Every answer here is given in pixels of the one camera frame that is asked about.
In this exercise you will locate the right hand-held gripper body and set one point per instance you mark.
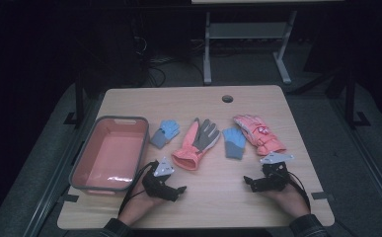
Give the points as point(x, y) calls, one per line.
point(274, 174)

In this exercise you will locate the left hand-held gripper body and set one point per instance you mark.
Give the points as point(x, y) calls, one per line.
point(155, 182)

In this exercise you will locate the pink glove grey palm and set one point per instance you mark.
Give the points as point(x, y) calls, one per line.
point(188, 152)

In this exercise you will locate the small blue grey glove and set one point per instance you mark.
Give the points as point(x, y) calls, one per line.
point(234, 142)
point(169, 129)

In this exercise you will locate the pink glove red print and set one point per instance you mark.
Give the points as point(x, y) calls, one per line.
point(257, 133)

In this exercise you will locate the pink plastic bin grey rim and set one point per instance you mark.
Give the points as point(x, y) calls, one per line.
point(113, 154)

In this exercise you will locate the person's left hand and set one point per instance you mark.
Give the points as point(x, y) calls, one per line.
point(139, 205)

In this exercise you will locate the person's right hand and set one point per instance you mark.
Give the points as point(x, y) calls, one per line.
point(290, 199)

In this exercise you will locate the black tape strip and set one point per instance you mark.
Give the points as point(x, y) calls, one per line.
point(68, 198)
point(322, 196)

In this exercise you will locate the black metal stand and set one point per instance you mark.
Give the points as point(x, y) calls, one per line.
point(350, 98)
point(79, 98)

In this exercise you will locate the metal floor rail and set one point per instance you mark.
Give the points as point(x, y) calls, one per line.
point(57, 177)
point(369, 171)

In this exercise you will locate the white metal desk frame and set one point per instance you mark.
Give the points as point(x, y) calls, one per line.
point(247, 30)

